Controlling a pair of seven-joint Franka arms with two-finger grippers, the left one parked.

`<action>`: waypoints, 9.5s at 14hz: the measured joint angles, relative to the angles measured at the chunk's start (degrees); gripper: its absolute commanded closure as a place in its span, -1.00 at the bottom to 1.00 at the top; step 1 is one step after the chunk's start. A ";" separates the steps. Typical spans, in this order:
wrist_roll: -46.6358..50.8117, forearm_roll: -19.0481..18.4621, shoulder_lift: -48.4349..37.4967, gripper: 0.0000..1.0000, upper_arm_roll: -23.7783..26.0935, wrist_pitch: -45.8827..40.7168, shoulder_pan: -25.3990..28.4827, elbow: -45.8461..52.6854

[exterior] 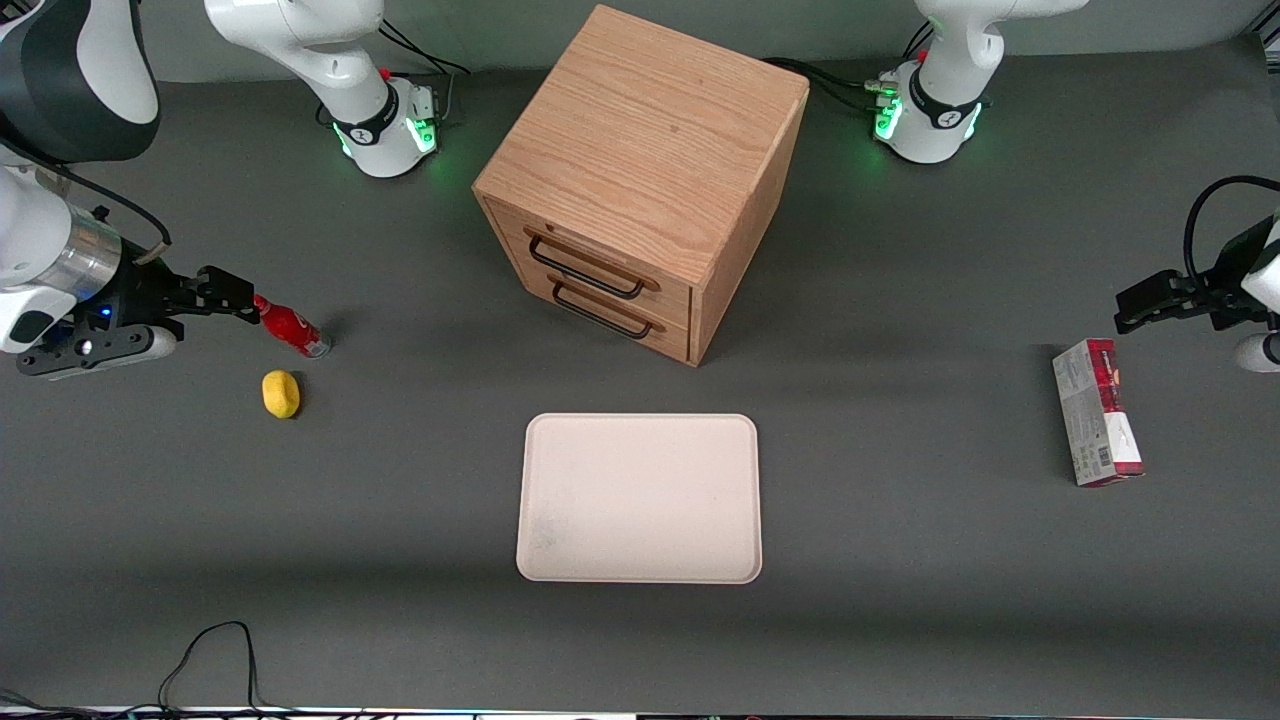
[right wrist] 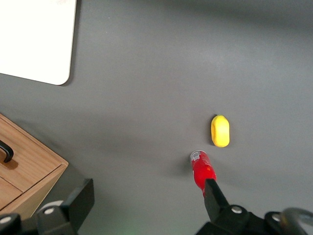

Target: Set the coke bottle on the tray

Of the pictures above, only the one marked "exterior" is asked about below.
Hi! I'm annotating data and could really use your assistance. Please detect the black left arm base cables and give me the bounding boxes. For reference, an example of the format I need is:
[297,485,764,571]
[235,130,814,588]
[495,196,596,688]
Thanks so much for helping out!
[762,20,936,113]

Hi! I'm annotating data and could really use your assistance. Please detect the beige plastic tray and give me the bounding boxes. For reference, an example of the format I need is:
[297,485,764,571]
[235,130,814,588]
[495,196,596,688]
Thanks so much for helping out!
[516,413,763,585]

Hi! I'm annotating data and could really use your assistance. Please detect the grey and red carton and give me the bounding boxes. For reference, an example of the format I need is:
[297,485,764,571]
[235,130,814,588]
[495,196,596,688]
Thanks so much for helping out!
[1052,338,1146,488]

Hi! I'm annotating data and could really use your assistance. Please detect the black looped table cable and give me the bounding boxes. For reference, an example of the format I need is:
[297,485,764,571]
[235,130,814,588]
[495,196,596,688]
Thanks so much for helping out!
[0,620,301,720]

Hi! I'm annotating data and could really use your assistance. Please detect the wooden drawer front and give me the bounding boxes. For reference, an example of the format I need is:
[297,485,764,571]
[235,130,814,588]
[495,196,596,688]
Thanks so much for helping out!
[515,258,693,365]
[485,197,695,323]

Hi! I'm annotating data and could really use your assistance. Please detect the wooden drawer cabinet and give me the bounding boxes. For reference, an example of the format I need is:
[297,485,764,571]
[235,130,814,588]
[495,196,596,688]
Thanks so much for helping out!
[472,4,811,368]

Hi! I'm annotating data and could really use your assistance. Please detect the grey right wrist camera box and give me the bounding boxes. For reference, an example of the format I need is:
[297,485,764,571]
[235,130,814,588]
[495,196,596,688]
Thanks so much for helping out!
[15,322,181,383]

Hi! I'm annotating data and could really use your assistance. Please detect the yellow toy lemon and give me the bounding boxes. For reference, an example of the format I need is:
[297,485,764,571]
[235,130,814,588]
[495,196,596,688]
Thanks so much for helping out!
[262,370,301,420]

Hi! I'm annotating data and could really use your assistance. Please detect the black arm base cables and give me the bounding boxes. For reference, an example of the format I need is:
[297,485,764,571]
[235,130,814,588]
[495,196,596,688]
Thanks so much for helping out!
[762,20,936,113]
[318,18,471,131]

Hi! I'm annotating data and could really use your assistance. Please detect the black metal drawer handle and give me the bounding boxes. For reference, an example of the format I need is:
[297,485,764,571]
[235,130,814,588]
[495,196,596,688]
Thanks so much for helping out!
[550,275,666,341]
[527,228,661,301]

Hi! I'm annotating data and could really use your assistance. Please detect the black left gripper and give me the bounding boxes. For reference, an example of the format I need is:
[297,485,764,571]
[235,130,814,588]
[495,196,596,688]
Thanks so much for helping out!
[1114,238,1265,337]

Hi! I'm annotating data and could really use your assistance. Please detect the red coke bottle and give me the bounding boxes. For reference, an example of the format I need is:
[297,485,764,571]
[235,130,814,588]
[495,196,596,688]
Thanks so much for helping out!
[252,293,332,360]

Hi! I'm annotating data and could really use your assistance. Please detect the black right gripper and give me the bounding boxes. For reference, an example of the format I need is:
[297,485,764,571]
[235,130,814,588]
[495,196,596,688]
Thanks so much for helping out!
[98,262,264,333]

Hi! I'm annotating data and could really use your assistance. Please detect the black right arm base cables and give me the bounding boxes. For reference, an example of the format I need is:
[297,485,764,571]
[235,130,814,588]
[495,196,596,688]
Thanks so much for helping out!
[318,18,471,131]

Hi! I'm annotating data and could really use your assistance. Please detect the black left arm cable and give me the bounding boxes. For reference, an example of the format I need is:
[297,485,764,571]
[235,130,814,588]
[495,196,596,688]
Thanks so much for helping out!
[1183,176,1280,291]

